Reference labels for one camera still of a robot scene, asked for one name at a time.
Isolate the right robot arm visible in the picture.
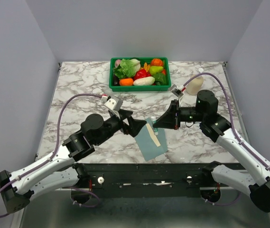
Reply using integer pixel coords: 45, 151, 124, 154
153, 90, 270, 213

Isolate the red pepper toy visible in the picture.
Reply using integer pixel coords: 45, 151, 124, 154
133, 69, 151, 81

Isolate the white radish toy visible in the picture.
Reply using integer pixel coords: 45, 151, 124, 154
133, 76, 155, 86

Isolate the green pear toy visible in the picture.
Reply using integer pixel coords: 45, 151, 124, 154
149, 66, 164, 76

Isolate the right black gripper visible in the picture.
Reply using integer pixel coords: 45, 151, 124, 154
154, 99, 205, 130

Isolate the beige pump bottle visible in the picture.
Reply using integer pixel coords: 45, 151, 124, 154
186, 76, 204, 95

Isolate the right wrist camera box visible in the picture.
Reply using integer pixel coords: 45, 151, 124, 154
169, 85, 185, 103

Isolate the orange carrot toy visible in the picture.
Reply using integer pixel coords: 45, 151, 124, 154
119, 78, 133, 86

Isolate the green pepper toy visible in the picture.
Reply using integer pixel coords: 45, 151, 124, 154
153, 73, 167, 86

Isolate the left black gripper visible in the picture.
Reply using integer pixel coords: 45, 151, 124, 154
93, 109, 147, 146

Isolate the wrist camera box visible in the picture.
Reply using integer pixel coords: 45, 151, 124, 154
169, 85, 185, 103
101, 95, 123, 117

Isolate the green plastic crate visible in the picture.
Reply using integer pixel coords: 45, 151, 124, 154
109, 57, 171, 92

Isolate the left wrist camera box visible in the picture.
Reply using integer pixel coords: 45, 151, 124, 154
101, 95, 123, 117

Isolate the orange pumpkin toy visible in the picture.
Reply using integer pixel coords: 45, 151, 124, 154
150, 58, 164, 67

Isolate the blue-grey envelope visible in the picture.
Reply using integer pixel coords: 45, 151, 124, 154
135, 116, 168, 161

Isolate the green lettuce toy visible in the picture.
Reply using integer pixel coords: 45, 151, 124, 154
113, 59, 141, 79

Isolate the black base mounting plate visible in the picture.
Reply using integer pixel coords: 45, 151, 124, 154
73, 163, 218, 198

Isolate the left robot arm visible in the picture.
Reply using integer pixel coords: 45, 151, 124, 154
0, 109, 147, 214

